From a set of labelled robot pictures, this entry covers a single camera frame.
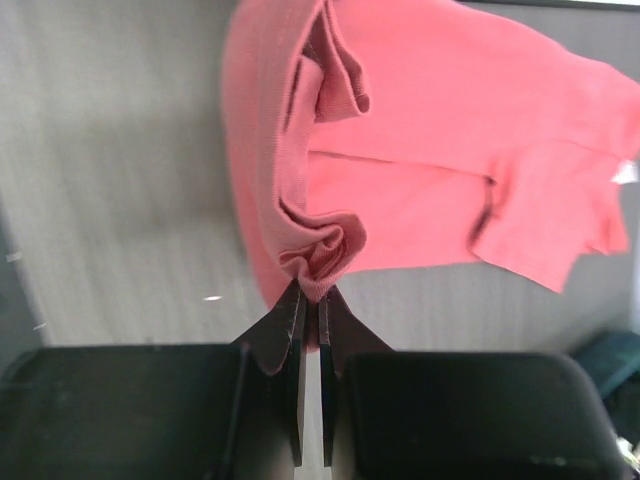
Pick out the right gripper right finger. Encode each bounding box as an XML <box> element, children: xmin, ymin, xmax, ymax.
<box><xmin>318</xmin><ymin>289</ymin><xmax>630</xmax><ymax>479</ymax></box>

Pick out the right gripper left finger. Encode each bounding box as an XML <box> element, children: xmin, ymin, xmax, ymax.
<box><xmin>1</xmin><ymin>283</ymin><xmax>306</xmax><ymax>479</ymax></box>

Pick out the teal plastic basket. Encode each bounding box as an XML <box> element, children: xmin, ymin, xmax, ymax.
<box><xmin>571</xmin><ymin>330</ymin><xmax>639</xmax><ymax>398</ymax></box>

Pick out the pink t shirt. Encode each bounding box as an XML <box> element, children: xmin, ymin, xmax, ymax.
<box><xmin>221</xmin><ymin>1</ymin><xmax>639</xmax><ymax>305</ymax></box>

